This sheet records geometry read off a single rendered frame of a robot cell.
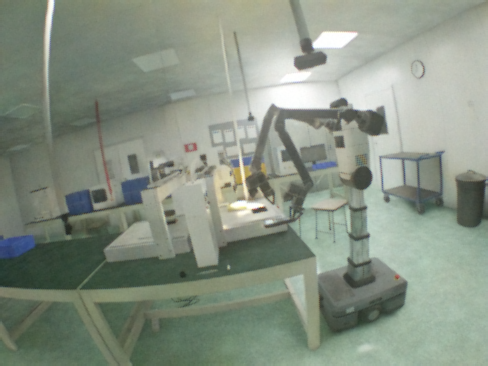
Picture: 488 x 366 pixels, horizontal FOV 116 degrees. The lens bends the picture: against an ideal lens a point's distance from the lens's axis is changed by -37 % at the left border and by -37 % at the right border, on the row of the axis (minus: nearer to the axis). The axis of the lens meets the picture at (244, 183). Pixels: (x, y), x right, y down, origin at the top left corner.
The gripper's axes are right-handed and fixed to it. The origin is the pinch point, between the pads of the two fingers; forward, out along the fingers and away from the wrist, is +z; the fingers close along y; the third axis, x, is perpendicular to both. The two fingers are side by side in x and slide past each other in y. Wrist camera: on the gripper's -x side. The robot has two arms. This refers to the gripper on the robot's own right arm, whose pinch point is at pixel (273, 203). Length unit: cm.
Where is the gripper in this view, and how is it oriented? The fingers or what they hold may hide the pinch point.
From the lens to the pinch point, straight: 145.1
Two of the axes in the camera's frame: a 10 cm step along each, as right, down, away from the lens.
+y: 0.6, 1.4, -9.9
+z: 4.2, 8.9, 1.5
